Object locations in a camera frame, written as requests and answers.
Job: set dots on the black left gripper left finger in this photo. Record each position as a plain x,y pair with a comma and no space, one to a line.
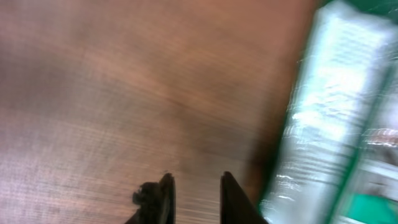
155,202

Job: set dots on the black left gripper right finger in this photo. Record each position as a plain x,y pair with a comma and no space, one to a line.
235,207

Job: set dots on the green 3M sponge package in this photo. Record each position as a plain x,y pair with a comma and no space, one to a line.
347,63

